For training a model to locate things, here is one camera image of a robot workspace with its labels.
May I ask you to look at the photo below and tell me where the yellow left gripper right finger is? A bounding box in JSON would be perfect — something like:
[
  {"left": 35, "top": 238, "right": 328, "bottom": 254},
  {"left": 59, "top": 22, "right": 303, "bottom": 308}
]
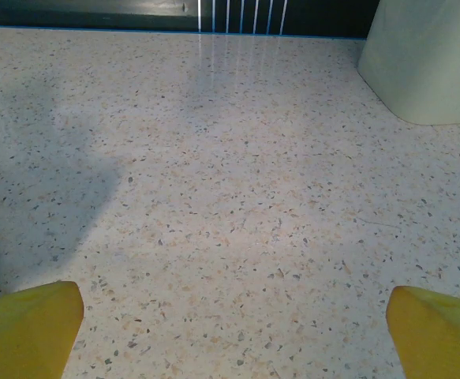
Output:
[{"left": 386, "top": 285, "right": 460, "bottom": 379}]

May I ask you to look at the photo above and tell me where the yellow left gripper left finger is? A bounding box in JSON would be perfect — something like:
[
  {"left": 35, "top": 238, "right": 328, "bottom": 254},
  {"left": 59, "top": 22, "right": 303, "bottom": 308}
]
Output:
[{"left": 0, "top": 280, "right": 85, "bottom": 379}]

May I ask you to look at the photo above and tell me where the beige utensil holder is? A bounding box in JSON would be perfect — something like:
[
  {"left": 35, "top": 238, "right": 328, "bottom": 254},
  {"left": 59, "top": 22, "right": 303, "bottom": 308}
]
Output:
[{"left": 357, "top": 0, "right": 460, "bottom": 126}]

